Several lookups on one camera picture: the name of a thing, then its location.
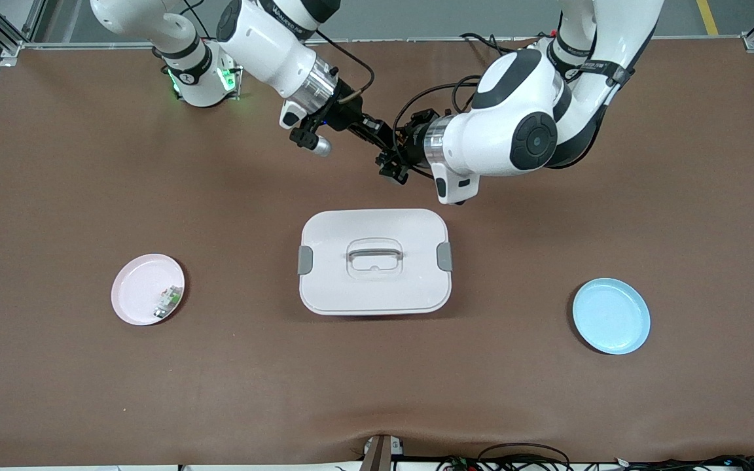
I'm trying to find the white lidded storage box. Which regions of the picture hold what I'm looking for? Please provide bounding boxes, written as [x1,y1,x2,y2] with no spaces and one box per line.
[297,208,454,317]

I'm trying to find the brown table cover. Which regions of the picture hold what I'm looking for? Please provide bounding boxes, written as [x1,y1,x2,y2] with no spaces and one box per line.
[0,36,754,469]

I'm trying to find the light blue round plate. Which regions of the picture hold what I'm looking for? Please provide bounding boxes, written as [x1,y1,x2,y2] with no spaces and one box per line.
[571,277,651,356]

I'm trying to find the pale pink round plate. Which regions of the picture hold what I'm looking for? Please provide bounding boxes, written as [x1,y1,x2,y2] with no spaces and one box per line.
[111,253,186,326]

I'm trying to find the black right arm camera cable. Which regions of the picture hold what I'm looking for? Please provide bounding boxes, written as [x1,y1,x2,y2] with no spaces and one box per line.
[314,29,376,106]

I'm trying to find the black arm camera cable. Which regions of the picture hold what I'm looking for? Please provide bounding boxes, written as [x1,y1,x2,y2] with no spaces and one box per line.
[390,74,483,135]
[314,29,376,106]

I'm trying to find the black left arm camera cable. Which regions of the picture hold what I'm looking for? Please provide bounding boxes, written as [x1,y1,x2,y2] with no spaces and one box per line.
[390,74,483,135]

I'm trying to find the grey box lid handle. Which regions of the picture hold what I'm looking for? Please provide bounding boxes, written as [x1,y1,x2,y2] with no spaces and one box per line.
[348,246,404,263]

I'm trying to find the black left arm base cable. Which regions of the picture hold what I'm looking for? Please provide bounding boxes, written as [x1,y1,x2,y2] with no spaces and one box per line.
[459,31,516,57]

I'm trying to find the green push button switch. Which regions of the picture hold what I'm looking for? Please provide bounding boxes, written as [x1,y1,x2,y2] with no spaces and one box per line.
[154,285,185,321]

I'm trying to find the metal bracket at table edge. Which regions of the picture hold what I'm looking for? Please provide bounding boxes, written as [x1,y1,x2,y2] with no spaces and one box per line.
[361,434,405,471]

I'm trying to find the black looped cable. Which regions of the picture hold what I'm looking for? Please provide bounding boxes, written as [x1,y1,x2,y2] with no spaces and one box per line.
[477,442,572,471]

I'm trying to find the black cable bundle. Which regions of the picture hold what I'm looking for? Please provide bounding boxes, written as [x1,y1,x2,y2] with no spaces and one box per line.
[436,454,754,471]

